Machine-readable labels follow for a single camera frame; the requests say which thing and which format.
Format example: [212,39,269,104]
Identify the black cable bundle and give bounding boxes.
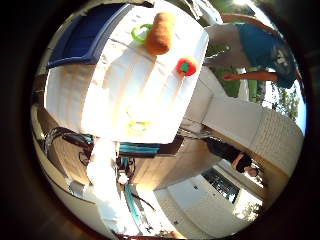
[43,126,94,168]

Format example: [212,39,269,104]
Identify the red tomato plush toy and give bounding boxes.
[175,56,199,78]

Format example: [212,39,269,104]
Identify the person in blue shirt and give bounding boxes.
[219,12,303,90]

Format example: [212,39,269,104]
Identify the green white crochet toy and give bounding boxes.
[124,108,153,134]

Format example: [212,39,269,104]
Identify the white table cloth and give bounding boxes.
[44,1,210,145]

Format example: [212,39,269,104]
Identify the dark building window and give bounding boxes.
[201,168,241,204]

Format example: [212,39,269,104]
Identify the teal metal frame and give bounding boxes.
[114,141,161,158]

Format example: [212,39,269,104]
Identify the green vegetable piece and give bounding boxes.
[130,23,154,44]

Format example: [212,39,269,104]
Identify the person in black clothes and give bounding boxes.
[206,138,261,178]

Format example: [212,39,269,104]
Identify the blue plastic container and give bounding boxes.
[46,3,133,69]

